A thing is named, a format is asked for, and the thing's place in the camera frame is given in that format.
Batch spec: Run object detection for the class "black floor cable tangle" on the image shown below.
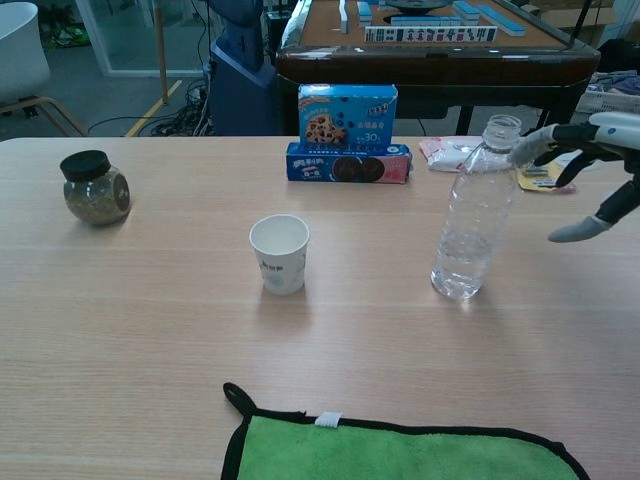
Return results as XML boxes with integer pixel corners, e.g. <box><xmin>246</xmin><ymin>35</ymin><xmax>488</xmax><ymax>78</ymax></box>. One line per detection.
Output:
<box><xmin>88</xmin><ymin>79</ymin><xmax>217</xmax><ymax>138</ymax></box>

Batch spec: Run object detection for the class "transparent plastic water bottle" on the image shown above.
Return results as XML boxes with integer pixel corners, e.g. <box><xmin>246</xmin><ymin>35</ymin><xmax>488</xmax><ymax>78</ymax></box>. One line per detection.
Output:
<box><xmin>430</xmin><ymin>113</ymin><xmax>524</xmax><ymax>301</ymax></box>

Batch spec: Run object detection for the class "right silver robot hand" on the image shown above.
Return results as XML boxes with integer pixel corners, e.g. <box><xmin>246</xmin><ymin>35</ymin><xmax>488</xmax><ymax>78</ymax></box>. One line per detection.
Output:
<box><xmin>507</xmin><ymin>112</ymin><xmax>640</xmax><ymax>244</ymax></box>

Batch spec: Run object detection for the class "glass jar with black lid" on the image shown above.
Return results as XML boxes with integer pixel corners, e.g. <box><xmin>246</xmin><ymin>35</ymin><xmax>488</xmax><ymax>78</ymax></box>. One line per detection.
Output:
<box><xmin>59</xmin><ymin>150</ymin><xmax>132</xmax><ymax>227</ymax></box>

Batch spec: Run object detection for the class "white plastic basket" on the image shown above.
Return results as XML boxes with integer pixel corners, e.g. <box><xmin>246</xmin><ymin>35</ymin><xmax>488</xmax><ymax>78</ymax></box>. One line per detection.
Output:
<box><xmin>574</xmin><ymin>73</ymin><xmax>640</xmax><ymax>120</ymax></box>

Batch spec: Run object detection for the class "printed mahjong tile row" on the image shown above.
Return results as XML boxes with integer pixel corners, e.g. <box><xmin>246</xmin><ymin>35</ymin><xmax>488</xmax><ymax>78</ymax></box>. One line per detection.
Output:
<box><xmin>364</xmin><ymin>25</ymin><xmax>499</xmax><ymax>44</ymax></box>

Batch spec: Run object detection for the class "pink white wet wipes pack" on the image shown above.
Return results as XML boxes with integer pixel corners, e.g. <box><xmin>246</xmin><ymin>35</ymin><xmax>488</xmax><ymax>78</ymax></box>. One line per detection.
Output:
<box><xmin>418</xmin><ymin>135</ymin><xmax>484</xmax><ymax>174</ymax></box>

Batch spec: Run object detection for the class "wooden pole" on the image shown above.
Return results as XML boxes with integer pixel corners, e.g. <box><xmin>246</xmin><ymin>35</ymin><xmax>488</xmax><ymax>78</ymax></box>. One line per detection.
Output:
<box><xmin>153</xmin><ymin>0</ymin><xmax>169</xmax><ymax>106</ymax></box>

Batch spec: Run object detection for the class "light blue cookie box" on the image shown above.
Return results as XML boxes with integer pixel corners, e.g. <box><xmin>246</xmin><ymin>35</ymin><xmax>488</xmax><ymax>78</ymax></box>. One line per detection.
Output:
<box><xmin>298</xmin><ymin>83</ymin><xmax>399</xmax><ymax>147</ymax></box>

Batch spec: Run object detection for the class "dark blue Oreo box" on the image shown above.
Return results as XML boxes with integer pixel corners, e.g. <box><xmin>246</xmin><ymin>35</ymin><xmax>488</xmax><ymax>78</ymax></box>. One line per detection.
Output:
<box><xmin>285</xmin><ymin>141</ymin><xmax>413</xmax><ymax>185</ymax></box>

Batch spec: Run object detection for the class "white chair with wooden legs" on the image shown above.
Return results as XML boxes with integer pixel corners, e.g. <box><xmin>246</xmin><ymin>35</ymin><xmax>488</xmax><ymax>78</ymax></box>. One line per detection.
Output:
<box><xmin>0</xmin><ymin>1</ymin><xmax>87</xmax><ymax>138</ymax></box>

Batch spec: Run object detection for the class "blue machine base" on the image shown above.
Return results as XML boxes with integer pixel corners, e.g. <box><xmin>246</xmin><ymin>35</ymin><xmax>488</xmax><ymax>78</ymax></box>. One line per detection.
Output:
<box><xmin>202</xmin><ymin>0</ymin><xmax>281</xmax><ymax>137</ymax></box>

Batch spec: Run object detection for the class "small white paper cup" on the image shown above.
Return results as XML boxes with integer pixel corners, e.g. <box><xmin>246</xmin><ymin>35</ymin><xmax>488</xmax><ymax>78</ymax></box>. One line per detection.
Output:
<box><xmin>249</xmin><ymin>214</ymin><xmax>311</xmax><ymax>296</ymax></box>

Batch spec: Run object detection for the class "green cloth with black trim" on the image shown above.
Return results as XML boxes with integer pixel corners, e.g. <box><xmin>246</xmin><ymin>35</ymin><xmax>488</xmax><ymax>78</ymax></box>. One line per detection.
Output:
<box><xmin>221</xmin><ymin>382</ymin><xmax>592</xmax><ymax>480</ymax></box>

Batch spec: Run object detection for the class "dark wooden mahjong table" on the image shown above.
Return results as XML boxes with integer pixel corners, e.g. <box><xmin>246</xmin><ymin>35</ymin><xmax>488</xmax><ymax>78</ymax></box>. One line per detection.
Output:
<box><xmin>274</xmin><ymin>0</ymin><xmax>602</xmax><ymax>137</ymax></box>

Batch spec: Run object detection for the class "razor in yellow card package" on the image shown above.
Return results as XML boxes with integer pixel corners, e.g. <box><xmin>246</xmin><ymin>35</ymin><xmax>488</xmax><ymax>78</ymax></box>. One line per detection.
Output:
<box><xmin>516</xmin><ymin>149</ymin><xmax>577</xmax><ymax>194</ymax></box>

